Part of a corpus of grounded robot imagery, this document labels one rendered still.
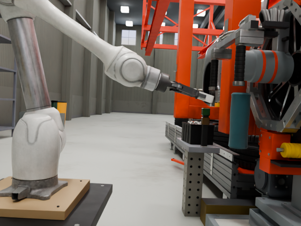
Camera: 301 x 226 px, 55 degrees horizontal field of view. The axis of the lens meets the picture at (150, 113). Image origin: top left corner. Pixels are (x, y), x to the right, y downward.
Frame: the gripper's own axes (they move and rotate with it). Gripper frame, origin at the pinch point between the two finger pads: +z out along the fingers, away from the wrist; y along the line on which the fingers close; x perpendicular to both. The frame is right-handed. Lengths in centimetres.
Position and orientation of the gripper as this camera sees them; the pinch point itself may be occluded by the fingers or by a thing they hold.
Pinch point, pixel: (204, 97)
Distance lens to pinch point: 120.2
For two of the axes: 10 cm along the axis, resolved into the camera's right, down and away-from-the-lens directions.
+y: -1.5, -0.3, 9.9
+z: 9.4, 3.0, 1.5
